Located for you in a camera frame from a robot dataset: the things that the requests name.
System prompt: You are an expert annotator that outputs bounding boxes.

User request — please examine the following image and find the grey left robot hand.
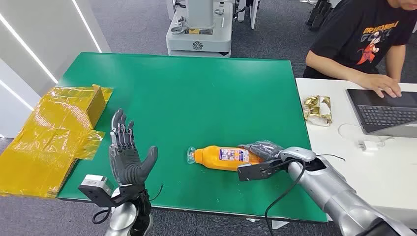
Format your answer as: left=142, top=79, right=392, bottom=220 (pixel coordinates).
left=109, top=109, right=159, bottom=188

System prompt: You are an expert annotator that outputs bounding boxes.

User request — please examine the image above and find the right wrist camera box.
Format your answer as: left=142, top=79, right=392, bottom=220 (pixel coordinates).
left=237, top=159, right=291, bottom=182

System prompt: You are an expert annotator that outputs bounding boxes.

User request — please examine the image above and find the crumpled gold wrapper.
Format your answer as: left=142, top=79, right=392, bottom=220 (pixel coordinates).
left=303, top=95, right=333, bottom=127

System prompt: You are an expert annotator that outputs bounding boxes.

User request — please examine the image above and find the person's right hand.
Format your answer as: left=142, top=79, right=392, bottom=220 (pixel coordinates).
left=361, top=74, right=403, bottom=98

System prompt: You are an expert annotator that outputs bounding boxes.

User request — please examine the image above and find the person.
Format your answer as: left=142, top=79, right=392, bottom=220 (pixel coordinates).
left=303, top=0, right=417, bottom=98

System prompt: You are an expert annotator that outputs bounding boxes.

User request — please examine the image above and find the white wall light strip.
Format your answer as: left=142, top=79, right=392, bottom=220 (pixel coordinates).
left=0, top=13, right=60, bottom=85
left=71, top=0, right=102, bottom=53
left=0, top=80, right=35, bottom=112

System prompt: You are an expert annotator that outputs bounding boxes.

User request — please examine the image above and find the black equipment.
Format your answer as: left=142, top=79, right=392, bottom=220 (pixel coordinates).
left=305, top=0, right=333, bottom=32

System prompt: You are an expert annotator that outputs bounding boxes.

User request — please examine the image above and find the white charger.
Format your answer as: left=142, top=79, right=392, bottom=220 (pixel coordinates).
left=358, top=140, right=380, bottom=153

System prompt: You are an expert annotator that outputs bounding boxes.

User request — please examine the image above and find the green table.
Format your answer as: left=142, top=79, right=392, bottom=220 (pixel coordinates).
left=57, top=52, right=328, bottom=223

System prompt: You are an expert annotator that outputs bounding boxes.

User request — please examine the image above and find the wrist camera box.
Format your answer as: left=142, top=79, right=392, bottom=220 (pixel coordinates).
left=237, top=159, right=291, bottom=182
left=78, top=174, right=131, bottom=208

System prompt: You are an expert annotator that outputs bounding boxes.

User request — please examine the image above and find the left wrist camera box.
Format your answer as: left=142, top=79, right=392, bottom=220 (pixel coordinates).
left=78, top=174, right=131, bottom=208

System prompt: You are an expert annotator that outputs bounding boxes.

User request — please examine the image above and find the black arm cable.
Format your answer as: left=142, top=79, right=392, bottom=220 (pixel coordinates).
left=264, top=154, right=346, bottom=236
left=91, top=208, right=112, bottom=225

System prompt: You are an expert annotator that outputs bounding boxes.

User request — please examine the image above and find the grey laptop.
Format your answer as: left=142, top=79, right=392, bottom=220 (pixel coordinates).
left=346, top=88, right=417, bottom=139

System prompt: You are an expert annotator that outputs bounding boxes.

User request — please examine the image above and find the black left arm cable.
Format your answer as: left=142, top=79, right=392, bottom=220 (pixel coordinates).
left=91, top=208, right=112, bottom=225

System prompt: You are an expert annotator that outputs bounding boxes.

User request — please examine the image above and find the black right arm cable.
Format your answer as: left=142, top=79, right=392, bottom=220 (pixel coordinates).
left=264, top=154, right=346, bottom=236

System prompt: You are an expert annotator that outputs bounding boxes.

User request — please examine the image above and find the white desk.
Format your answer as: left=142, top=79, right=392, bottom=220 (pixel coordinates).
left=295, top=77, right=417, bottom=229

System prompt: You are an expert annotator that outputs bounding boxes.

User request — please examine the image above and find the thin white cable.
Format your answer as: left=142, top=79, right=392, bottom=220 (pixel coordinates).
left=337, top=123, right=395, bottom=148

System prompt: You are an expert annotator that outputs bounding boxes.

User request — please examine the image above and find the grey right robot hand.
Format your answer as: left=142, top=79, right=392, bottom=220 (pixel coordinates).
left=238, top=140, right=287, bottom=164

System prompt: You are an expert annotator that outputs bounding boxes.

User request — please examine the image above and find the orange bottle with label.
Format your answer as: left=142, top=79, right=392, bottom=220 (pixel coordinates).
left=186, top=146, right=265, bottom=172

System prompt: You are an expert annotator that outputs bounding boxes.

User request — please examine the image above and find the yellow flattened cardboard box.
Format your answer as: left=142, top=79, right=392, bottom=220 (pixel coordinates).
left=0, top=85, right=114, bottom=198

